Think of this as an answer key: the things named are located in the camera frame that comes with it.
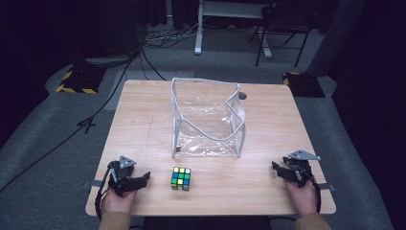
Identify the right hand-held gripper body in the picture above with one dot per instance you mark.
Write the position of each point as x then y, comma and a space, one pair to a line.
300, 166

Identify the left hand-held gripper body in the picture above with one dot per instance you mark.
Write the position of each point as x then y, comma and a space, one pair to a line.
122, 174

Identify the person's left hand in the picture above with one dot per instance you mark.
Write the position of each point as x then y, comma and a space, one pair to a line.
117, 202

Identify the person's right hand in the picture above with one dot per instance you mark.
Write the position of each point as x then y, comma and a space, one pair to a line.
300, 199

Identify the grey table edge tab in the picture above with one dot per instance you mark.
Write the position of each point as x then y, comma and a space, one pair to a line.
92, 184
328, 187

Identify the colourful puzzle cube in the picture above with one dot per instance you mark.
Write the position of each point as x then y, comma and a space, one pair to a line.
181, 179

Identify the black yellow striped stand base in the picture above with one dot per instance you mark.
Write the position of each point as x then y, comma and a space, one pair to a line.
81, 81
303, 84

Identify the transparent plastic bag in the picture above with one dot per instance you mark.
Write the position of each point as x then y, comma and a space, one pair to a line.
207, 127

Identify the grey curtain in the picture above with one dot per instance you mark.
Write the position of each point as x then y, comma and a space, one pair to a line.
338, 35

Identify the black chair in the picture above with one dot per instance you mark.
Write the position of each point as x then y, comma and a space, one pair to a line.
284, 25

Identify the white desk frame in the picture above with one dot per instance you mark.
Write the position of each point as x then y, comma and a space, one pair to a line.
223, 9

